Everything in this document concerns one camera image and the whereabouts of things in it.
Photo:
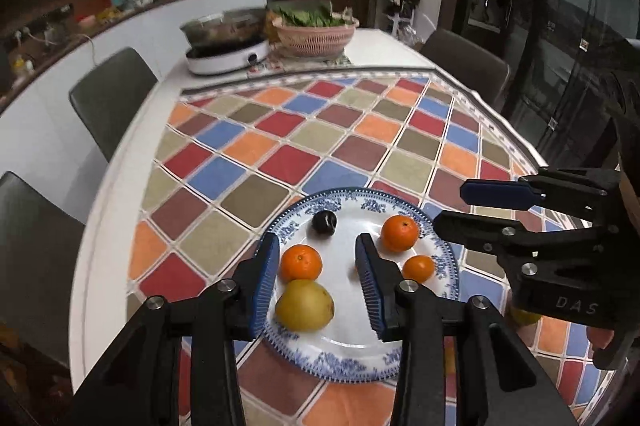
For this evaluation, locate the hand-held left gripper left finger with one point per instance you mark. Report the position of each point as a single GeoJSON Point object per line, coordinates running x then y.
{"type": "Point", "coordinates": [265, 286]}

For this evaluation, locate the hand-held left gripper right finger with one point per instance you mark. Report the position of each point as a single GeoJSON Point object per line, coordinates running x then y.
{"type": "Point", "coordinates": [375, 291]}

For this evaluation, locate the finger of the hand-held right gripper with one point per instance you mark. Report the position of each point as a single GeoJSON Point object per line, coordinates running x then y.
{"type": "Point", "coordinates": [495, 194]}
{"type": "Point", "coordinates": [475, 231]}

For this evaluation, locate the large orange tangerine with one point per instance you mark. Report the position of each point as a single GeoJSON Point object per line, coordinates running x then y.
{"type": "Point", "coordinates": [300, 262]}

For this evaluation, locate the blue rimmed white plate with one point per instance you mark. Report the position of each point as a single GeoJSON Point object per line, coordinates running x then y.
{"type": "Point", "coordinates": [345, 321]}

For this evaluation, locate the yellow pear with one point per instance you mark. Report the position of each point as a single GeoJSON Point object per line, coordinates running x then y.
{"type": "Point", "coordinates": [305, 306]}

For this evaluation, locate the small orange tangerine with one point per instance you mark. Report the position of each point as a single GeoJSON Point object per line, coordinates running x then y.
{"type": "Point", "coordinates": [420, 268]}

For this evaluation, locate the dark purple plum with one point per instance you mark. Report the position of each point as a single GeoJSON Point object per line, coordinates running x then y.
{"type": "Point", "coordinates": [324, 223]}

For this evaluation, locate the person's right hand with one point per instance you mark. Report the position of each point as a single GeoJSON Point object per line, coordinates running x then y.
{"type": "Point", "coordinates": [600, 340]}

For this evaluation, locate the green pear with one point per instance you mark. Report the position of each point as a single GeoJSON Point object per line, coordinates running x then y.
{"type": "Point", "coordinates": [525, 318]}

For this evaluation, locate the grey dining chair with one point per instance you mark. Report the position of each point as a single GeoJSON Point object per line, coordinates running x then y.
{"type": "Point", "coordinates": [35, 256]}
{"type": "Point", "coordinates": [115, 100]}
{"type": "Point", "coordinates": [467, 60]}

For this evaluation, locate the colourful checkered tablecloth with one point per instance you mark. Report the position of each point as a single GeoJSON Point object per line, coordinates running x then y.
{"type": "Point", "coordinates": [300, 145]}

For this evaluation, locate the dark glass sliding door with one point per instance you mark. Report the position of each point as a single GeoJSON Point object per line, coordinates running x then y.
{"type": "Point", "coordinates": [540, 5]}

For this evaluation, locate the pink and black stroller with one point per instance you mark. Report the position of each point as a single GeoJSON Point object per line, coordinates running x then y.
{"type": "Point", "coordinates": [400, 0]}

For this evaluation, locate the patterned placemat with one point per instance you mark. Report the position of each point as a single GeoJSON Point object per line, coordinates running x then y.
{"type": "Point", "coordinates": [300, 64]}

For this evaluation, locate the white induction cooker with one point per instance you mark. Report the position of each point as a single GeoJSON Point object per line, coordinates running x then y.
{"type": "Point", "coordinates": [227, 58]}

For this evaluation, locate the pink plastic basket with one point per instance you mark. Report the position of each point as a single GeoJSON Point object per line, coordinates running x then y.
{"type": "Point", "coordinates": [315, 39]}

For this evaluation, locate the green leafy vegetables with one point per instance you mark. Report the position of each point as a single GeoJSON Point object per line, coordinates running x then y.
{"type": "Point", "coordinates": [305, 14]}

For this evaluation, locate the white kitchen counter cabinet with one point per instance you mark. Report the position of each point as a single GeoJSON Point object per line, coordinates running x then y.
{"type": "Point", "coordinates": [45, 105]}

